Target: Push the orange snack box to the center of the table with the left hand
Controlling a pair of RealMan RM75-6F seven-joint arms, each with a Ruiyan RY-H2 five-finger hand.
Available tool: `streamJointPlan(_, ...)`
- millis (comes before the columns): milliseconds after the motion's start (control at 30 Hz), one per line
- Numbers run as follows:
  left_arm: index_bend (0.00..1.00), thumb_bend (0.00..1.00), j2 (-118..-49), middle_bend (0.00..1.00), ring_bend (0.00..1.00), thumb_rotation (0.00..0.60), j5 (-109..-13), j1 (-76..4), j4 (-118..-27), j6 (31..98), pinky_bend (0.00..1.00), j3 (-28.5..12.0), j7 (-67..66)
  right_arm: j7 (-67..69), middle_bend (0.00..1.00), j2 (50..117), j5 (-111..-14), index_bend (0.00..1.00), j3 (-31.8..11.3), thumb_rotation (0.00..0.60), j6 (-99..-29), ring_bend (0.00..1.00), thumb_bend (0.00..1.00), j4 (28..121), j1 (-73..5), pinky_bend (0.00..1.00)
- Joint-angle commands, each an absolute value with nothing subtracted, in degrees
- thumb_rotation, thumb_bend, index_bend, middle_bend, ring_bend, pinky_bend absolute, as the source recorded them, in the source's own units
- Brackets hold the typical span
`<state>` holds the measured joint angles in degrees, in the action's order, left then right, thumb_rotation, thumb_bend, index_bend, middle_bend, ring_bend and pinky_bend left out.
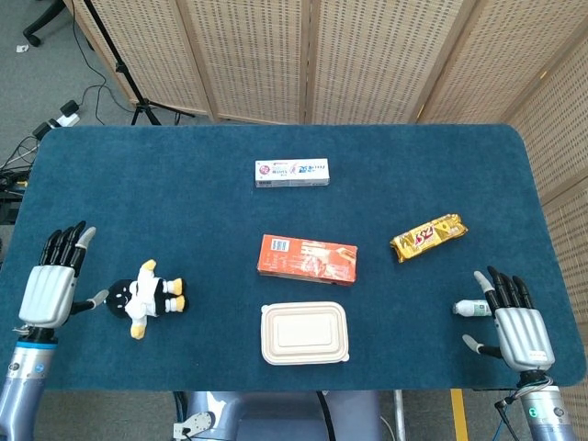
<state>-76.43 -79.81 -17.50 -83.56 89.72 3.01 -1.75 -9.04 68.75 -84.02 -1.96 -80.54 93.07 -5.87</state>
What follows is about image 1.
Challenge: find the grey robot torso base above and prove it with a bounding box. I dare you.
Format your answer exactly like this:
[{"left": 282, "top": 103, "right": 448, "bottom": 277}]
[{"left": 172, "top": 390, "right": 382, "bottom": 441}]

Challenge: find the white toothpaste box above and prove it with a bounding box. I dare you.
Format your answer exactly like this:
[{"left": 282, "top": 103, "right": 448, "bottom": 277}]
[{"left": 254, "top": 158, "right": 331, "bottom": 188}]

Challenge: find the blue table mat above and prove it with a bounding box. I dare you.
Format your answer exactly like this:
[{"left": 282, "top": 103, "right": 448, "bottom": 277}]
[{"left": 0, "top": 123, "right": 575, "bottom": 392}]

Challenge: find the gold biscuit packet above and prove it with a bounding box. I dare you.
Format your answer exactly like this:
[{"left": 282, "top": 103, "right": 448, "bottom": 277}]
[{"left": 390, "top": 212, "right": 469, "bottom": 264}]

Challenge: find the black office chair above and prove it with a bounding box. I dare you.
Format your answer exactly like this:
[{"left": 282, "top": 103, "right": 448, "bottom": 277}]
[{"left": 22, "top": 0, "right": 68, "bottom": 47}]

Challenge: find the black floor cable bundle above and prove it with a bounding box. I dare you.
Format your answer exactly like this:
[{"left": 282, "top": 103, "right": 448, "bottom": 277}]
[{"left": 0, "top": 135, "right": 40, "bottom": 198}]

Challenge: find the orange snack box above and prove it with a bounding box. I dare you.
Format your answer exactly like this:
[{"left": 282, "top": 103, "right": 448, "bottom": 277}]
[{"left": 256, "top": 233, "right": 359, "bottom": 286}]

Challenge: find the small white plastic bottle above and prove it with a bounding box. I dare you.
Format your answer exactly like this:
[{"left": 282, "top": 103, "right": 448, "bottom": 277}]
[{"left": 452, "top": 299, "right": 493, "bottom": 319}]

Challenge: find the black white plush toy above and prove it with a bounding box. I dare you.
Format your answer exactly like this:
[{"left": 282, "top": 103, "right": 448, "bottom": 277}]
[{"left": 104, "top": 259, "right": 188, "bottom": 340}]

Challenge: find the beige lidded food container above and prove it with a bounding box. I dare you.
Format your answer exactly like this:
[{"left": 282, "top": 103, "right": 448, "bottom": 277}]
[{"left": 260, "top": 300, "right": 352, "bottom": 367}]

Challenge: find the metal table leg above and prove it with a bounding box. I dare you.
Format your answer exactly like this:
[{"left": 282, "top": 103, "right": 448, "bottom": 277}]
[{"left": 393, "top": 390, "right": 408, "bottom": 441}]

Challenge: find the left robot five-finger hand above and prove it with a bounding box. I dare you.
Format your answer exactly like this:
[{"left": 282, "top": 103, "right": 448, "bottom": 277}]
[{"left": 17, "top": 220, "right": 109, "bottom": 330}]

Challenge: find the black tripod stand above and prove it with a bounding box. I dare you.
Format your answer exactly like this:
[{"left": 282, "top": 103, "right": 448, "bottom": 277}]
[{"left": 82, "top": 0, "right": 197, "bottom": 126}]

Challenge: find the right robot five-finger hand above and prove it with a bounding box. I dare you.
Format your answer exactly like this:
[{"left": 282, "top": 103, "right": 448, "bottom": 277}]
[{"left": 461, "top": 266, "right": 556, "bottom": 372}]

